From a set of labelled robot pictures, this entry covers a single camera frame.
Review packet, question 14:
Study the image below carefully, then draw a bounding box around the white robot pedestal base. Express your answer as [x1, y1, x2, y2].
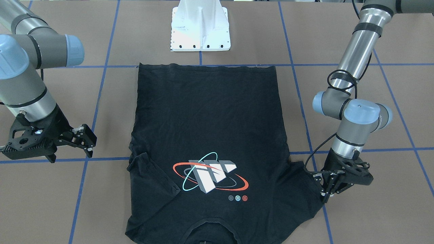
[170, 0, 231, 52]

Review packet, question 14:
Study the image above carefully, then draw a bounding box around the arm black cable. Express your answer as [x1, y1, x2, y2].
[304, 69, 358, 173]

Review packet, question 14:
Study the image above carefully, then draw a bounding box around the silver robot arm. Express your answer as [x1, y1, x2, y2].
[307, 0, 434, 203]
[0, 0, 97, 163]

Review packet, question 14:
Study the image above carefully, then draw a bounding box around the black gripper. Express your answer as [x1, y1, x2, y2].
[1, 105, 97, 163]
[312, 149, 374, 203]

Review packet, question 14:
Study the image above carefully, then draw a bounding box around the black printed t-shirt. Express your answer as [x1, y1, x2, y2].
[125, 64, 323, 244]

